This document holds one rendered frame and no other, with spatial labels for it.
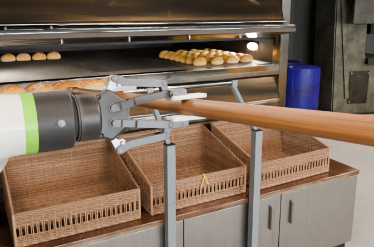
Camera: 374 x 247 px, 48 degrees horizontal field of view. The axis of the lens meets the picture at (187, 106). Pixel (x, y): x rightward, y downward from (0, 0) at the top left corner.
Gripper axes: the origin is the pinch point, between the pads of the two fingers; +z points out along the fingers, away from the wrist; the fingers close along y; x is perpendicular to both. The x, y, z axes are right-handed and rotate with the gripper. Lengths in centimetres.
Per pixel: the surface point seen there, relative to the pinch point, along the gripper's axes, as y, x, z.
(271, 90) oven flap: 13, -158, 143
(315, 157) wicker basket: 50, -114, 139
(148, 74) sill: -3, -155, 54
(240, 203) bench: 65, -109, 82
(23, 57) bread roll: -19, -250, -2
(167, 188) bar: 47, -101, 38
